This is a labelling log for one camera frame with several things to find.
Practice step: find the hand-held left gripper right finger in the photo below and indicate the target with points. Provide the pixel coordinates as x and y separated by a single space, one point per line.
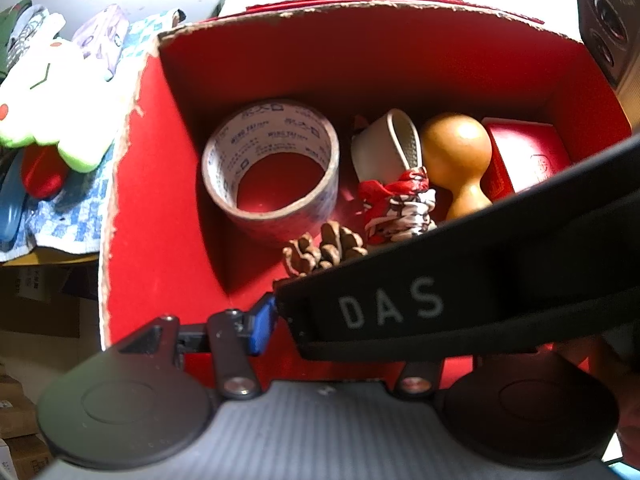
420 375

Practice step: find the blue patterned cloth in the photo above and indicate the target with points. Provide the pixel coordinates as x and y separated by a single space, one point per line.
65 220

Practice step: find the wooden gourd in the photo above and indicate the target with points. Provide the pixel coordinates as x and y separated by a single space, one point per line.
455 150

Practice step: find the purple packet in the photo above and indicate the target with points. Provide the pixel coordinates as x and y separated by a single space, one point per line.
102 35

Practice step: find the red cardboard box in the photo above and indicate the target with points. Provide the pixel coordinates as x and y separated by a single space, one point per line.
160 185

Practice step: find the red satin cloth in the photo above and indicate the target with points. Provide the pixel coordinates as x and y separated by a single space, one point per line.
45 170

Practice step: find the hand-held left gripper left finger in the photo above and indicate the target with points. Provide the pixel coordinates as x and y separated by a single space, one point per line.
262 322

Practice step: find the dark green clothing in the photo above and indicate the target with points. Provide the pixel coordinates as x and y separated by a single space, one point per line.
17 30

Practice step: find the green frog plush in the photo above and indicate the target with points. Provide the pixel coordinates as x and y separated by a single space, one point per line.
60 95

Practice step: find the brown cardboard carton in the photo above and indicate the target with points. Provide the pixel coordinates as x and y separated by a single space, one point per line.
45 305
20 455

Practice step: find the person's right hand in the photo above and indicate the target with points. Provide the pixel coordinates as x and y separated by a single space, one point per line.
617 375

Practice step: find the brown pine cone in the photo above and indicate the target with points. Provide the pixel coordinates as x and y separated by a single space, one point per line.
325 250

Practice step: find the printed tape roll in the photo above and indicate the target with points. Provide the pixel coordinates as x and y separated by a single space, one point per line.
220 160

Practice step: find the blue plastic piece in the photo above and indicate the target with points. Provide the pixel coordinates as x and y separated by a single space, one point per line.
11 205

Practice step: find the small red gift box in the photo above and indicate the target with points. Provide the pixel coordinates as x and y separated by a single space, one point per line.
530 155

